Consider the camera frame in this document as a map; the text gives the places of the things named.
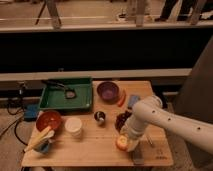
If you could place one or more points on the green plastic tray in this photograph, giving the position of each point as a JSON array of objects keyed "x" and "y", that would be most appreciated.
[{"x": 53, "y": 98}]

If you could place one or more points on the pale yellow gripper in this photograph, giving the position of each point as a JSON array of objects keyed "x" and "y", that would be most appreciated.
[{"x": 132, "y": 144}]

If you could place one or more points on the blue box on floor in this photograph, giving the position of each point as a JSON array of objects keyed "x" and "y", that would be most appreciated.
[{"x": 31, "y": 112}]

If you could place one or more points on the red bowl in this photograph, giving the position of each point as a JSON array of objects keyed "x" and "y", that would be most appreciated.
[{"x": 49, "y": 118}]

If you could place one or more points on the blue sponge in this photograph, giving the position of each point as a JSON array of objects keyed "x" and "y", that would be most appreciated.
[{"x": 132, "y": 100}]

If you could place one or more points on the small metal cup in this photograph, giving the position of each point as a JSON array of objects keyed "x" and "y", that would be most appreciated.
[{"x": 100, "y": 117}]

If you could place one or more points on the wooden spatula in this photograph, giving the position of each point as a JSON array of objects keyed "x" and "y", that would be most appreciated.
[{"x": 38, "y": 138}]

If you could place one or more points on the purple bowl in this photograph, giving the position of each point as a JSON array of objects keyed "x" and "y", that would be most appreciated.
[{"x": 108, "y": 91}]

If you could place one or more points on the orange carrot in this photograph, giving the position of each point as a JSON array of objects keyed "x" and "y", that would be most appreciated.
[{"x": 122, "y": 98}]

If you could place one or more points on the white plastic cup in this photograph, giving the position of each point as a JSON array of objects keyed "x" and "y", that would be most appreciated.
[{"x": 74, "y": 126}]

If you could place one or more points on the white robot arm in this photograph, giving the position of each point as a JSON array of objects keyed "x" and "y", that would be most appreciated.
[{"x": 149, "y": 111}]

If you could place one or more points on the bunch of dark grapes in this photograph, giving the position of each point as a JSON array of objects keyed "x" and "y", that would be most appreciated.
[{"x": 121, "y": 119}]

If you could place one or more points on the black strainer in tray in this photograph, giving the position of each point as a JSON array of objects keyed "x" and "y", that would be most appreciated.
[{"x": 68, "y": 92}]

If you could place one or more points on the metal fork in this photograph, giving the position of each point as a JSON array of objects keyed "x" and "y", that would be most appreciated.
[{"x": 150, "y": 141}]

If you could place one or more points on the yellow red apple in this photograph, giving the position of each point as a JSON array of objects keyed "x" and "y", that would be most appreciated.
[{"x": 122, "y": 142}]

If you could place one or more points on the grey rectangular block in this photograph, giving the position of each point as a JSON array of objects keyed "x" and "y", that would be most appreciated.
[{"x": 137, "y": 157}]

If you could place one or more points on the small blue cup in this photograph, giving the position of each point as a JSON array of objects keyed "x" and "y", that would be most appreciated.
[{"x": 43, "y": 147}]

